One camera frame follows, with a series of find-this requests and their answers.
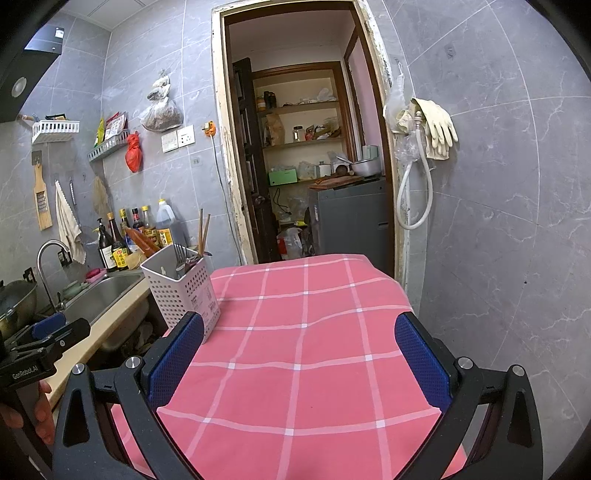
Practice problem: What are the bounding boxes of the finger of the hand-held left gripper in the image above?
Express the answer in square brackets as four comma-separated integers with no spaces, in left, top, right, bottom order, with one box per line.
[7,318,92,364]
[31,314,66,339]

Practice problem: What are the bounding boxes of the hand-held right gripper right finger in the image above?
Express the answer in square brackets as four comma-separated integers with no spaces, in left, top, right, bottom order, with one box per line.
[394,311,544,480]

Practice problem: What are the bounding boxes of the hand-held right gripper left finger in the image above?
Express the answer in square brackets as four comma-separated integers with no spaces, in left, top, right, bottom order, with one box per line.
[52,311,205,480]

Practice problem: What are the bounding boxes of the white perforated utensil holder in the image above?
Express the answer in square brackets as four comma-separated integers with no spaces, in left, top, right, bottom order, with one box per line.
[140,244,221,345]

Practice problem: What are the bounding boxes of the person's left hand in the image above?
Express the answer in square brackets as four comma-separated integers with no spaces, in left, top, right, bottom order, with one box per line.
[0,378,54,445]

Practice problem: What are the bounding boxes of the beige kitchen counter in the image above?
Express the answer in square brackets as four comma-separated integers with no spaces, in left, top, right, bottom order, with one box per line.
[46,270,151,412]

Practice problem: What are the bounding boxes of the steel sink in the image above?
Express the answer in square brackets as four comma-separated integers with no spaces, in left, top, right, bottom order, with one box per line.
[60,272,147,325]

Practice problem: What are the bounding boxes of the steel faucet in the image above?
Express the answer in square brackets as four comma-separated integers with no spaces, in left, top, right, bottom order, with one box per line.
[37,240,73,311]

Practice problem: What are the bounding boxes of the soy sauce bottle yellow label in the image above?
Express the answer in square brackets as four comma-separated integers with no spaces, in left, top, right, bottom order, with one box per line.
[107,212,130,271]

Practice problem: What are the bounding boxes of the beige hanging cloth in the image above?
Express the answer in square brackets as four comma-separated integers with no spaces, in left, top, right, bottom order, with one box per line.
[55,180,87,264]

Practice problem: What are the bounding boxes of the pink checked tablecloth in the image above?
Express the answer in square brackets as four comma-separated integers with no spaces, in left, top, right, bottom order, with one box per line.
[113,253,469,480]

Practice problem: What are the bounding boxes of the wooden grater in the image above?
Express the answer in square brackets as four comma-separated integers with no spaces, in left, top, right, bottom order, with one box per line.
[33,162,53,230]

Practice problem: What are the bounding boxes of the large cooking oil jug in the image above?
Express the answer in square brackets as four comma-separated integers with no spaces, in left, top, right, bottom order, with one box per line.
[156,198,185,250]

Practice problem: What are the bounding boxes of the hanging mesh scrubber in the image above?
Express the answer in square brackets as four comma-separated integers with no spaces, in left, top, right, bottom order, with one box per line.
[92,175,110,217]

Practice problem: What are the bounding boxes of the clear plastic jug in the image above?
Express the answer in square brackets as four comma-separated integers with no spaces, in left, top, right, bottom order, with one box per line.
[277,227,305,261]

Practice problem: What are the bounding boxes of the red plastic bag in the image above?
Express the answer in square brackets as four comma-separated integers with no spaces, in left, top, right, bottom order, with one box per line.
[126,131,143,173]

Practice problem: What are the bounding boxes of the wooden cutting board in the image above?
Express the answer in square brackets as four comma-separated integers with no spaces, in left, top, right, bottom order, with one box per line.
[308,175,365,191]

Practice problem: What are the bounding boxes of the metal pot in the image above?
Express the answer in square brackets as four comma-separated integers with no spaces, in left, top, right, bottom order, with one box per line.
[351,158,380,178]

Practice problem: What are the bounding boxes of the seasoning packets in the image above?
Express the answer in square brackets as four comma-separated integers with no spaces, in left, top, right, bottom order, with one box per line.
[95,112,128,146]

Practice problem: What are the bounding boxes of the dark wooden door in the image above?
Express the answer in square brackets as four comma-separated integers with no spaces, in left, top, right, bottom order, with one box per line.
[232,58,273,265]

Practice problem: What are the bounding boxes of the cream rubber gloves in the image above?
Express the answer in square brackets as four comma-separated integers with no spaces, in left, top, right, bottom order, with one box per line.
[411,98,459,160]

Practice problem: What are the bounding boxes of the clear bag of dried goods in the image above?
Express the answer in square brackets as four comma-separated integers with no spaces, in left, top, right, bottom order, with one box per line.
[140,69,184,133]

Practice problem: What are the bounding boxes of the brown paper bag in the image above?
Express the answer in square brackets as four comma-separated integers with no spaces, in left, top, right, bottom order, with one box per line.
[265,113,284,147]

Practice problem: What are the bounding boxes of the clear plastic bag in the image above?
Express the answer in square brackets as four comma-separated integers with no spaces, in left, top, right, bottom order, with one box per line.
[383,60,419,162]

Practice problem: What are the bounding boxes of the black range hood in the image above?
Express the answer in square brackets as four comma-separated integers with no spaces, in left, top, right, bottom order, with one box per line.
[0,23,68,123]

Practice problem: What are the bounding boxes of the wooden shelf unit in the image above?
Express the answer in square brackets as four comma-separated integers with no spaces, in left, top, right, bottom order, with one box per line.
[252,62,357,186]

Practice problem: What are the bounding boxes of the white hose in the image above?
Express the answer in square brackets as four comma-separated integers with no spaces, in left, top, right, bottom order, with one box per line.
[397,111,435,230]

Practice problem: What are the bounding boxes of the metal wall rack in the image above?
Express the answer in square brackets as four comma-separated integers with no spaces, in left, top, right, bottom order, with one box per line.
[89,129,131,162]

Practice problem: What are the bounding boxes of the white wall basket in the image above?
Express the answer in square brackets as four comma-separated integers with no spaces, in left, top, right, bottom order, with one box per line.
[31,120,81,144]

